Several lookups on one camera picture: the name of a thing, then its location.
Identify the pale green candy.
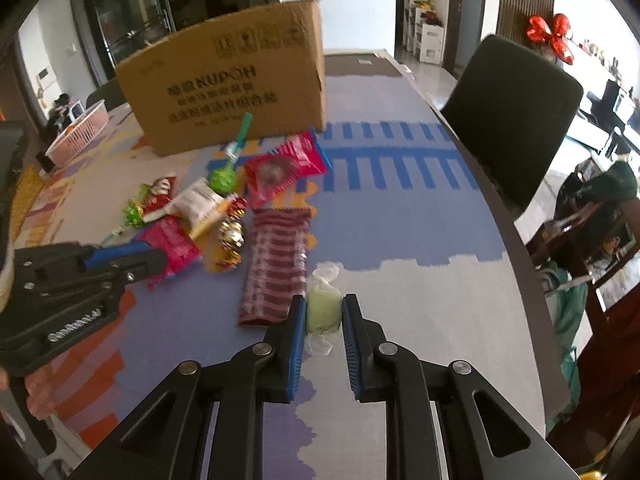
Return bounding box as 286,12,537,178
305,261,343,357

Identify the green yellow wrapped candy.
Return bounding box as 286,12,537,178
124,183,151,231

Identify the green lollipop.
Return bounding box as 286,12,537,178
207,112,255,196

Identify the dark upholstered dining chair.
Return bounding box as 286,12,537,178
440,35,585,221
85,79,132,112

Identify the pink packet with clear window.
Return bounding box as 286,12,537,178
243,130,332,211

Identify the white snack packet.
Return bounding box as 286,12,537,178
170,177,231,241

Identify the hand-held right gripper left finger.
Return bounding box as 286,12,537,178
67,295,307,480

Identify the small red snack packet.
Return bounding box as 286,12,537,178
142,176,178,221

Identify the red bow foil balloon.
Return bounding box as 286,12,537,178
526,12,576,65

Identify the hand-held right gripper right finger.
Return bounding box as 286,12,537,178
341,294,583,480

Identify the teal bag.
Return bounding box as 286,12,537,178
537,260,588,421

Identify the black framed glass door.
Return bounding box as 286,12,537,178
82,0,177,86

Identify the brown wooden chair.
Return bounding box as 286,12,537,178
525,195,640,471

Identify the person's left hand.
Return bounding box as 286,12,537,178
24,359,67,419

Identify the brown cardboard box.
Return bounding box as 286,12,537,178
115,0,328,157

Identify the white drawer cabinet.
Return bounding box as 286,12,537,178
404,0,447,65

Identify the plain pink snack packet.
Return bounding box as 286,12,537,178
135,216,203,288

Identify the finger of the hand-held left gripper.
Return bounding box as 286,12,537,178
75,241,152,269
87,248,169,287

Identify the dark green printed cloth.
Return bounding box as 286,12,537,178
552,160,640,281

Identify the dark red striped packet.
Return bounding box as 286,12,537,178
237,208,313,328

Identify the pink plastic basket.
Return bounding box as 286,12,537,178
45,100,110,167

